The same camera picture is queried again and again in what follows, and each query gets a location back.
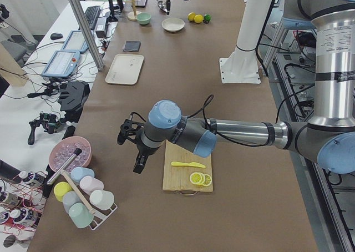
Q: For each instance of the cream round plate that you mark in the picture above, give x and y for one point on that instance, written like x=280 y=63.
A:
x=173 y=24

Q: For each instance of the yellow cup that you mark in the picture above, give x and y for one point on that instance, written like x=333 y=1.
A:
x=60 y=190

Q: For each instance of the yellow plastic knife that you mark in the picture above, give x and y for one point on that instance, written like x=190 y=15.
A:
x=191 y=164

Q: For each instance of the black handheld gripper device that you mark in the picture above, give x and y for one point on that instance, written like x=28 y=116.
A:
x=48 y=121

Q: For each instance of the blue teach pendant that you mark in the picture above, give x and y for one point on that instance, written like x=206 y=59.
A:
x=62 y=64
x=75 y=41

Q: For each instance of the grey cup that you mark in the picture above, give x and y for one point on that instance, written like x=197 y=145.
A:
x=69 y=199

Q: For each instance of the blue teach pendant far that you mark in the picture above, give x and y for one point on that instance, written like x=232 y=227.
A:
x=75 y=41

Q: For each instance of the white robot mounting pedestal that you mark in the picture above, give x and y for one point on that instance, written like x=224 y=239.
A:
x=241 y=67

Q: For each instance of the white wire cup rack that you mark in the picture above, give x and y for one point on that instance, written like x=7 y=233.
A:
x=100 y=216

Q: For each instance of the black keyboard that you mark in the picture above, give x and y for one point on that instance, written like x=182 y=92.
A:
x=92 y=14

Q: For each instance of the steel scoop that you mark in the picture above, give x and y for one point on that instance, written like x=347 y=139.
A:
x=162 y=5

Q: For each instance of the blue cup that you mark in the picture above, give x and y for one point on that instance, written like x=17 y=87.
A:
x=78 y=173

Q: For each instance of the pink bowl of ice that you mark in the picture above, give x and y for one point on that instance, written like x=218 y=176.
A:
x=65 y=148

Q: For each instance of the blue teach pendant near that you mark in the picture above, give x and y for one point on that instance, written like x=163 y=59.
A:
x=62 y=64

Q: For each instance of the grey folded cloth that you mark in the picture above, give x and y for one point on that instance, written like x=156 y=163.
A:
x=131 y=46

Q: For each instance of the bamboo cutting board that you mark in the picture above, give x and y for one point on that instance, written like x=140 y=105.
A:
x=178 y=178

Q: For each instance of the mint green bowl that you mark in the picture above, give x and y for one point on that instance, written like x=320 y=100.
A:
x=143 y=18

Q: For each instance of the aluminium frame post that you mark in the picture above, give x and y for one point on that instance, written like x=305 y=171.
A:
x=84 y=26

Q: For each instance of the mint green cup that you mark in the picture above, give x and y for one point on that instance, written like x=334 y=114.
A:
x=80 y=215

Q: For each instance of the pink cup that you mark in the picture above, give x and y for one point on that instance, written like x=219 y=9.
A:
x=89 y=184

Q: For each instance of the yellow lemon near lime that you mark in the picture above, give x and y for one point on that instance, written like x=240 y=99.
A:
x=199 y=18

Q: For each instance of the cream rabbit tray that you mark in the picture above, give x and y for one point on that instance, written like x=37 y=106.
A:
x=125 y=69

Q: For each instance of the steel muddler black tip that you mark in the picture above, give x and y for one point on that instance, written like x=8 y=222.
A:
x=52 y=179

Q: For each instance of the yellow lemon outer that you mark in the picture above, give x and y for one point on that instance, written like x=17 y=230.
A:
x=191 y=16

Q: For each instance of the white cup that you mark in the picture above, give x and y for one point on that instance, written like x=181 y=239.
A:
x=102 y=199

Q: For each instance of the lemon slice back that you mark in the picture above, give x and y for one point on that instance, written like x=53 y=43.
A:
x=207 y=180

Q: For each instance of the green lime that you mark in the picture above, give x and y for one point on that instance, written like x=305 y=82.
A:
x=207 y=18

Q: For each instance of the black computer mouse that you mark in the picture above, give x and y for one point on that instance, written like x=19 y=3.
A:
x=55 y=36

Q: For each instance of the wooden mug tree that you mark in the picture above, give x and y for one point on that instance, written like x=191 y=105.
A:
x=132 y=16

